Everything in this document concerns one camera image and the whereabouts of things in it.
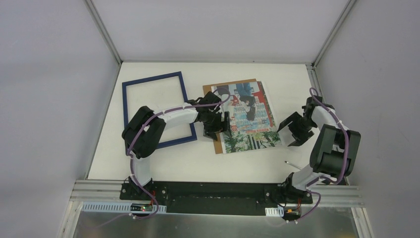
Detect colourful printed photo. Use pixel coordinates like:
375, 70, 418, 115
213, 81, 282, 154

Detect yellow black screwdriver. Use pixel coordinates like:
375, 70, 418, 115
284, 161, 302, 170

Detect blue wooden photo frame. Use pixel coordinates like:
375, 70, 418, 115
122, 71, 197, 149

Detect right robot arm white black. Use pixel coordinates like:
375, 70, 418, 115
277, 96, 361, 203

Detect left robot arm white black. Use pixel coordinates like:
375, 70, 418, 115
122, 91, 231, 201

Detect brown fibreboard backing board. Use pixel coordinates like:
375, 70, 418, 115
203, 78, 257, 154

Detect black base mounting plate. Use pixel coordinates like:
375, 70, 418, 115
119, 180, 313, 216

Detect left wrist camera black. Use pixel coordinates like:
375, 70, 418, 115
200, 91, 221, 111

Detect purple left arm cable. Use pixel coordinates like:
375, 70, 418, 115
126, 86, 232, 220

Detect aluminium front rail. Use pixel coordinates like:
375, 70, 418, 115
70, 180, 366, 208

